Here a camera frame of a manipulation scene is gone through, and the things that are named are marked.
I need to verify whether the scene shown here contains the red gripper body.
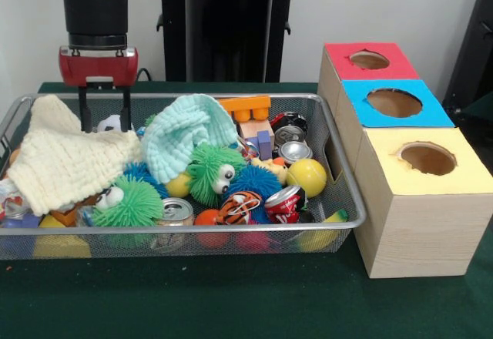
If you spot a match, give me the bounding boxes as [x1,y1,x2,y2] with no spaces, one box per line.
[58,45,139,88]

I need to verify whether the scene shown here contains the large multicolour spiky caterpillar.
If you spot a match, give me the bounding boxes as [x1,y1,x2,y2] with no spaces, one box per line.
[223,165,283,224]

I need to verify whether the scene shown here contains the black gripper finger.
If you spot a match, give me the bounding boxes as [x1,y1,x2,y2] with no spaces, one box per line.
[119,86,132,132]
[78,86,93,134]

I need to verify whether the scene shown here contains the tiger plush toy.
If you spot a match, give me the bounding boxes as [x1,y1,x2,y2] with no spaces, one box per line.
[215,190,263,226]

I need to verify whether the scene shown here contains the beige soda can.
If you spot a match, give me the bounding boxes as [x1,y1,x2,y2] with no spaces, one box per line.
[156,197,195,227]

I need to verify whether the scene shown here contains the green spiky ball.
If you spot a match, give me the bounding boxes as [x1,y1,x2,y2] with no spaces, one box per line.
[186,142,247,206]
[91,175,165,227]

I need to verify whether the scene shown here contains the black stand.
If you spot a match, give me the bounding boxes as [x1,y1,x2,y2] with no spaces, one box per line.
[441,0,493,151]

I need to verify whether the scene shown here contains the blue spiky ball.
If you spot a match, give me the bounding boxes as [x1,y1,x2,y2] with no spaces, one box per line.
[122,161,170,198]

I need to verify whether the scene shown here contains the dark green side tablecloth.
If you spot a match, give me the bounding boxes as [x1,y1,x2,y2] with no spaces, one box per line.
[461,91,493,119]

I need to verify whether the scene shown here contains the orange building block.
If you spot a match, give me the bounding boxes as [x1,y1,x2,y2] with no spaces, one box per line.
[217,95,272,121]

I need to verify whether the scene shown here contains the cream knitted cloth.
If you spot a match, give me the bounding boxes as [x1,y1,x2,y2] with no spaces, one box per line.
[5,93,143,216]

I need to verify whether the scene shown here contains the mint knitted cloth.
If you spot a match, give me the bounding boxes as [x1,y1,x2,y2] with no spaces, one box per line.
[141,93,236,184]

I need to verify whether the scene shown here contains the red soda can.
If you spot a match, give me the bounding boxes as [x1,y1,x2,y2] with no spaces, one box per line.
[263,184,307,225]

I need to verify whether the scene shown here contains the yellow ball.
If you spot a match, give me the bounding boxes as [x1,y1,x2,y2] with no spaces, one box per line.
[286,157,327,197]

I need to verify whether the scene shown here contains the clear mesh bin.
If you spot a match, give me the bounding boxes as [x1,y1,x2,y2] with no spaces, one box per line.
[0,92,367,261]

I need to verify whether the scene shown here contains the wooden box with three holes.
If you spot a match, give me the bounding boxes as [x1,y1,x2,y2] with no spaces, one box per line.
[317,42,493,279]

